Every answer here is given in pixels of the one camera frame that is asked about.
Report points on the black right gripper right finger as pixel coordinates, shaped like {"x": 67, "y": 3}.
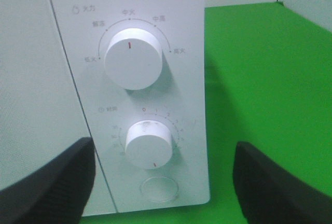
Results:
{"x": 267, "y": 193}

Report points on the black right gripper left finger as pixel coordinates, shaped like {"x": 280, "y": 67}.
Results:
{"x": 57, "y": 192}

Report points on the white microwave door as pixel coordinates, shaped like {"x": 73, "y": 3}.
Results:
{"x": 41, "y": 113}

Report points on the round door release button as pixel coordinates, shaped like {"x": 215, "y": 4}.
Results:
{"x": 159, "y": 189}

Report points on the white timer knob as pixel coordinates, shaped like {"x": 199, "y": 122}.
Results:
{"x": 148, "y": 144}

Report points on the white microwave oven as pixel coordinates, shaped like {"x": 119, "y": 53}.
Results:
{"x": 176, "y": 99}

